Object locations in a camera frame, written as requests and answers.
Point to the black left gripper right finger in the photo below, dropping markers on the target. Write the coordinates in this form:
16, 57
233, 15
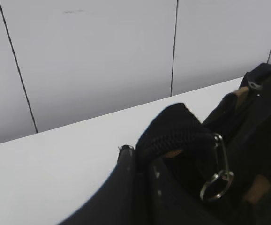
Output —
170, 203

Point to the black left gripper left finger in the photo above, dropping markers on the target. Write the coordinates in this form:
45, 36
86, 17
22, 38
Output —
112, 203

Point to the silver zipper pull with ring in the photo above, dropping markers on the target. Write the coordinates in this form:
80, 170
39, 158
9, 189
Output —
222, 171

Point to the black canvas tote bag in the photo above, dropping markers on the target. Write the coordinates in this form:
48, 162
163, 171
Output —
186, 147

